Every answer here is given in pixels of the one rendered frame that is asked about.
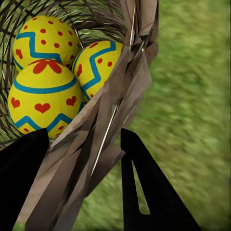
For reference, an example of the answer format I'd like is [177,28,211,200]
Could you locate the wicker basket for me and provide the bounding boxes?
[0,0,159,231]

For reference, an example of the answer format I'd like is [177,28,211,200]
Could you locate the easter egg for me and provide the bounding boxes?
[13,14,82,73]
[7,59,84,138]
[72,28,123,103]

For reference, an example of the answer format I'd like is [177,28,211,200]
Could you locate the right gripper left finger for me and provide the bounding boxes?
[0,128,50,231]

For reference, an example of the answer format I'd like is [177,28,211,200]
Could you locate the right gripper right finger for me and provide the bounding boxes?
[120,128,202,231]

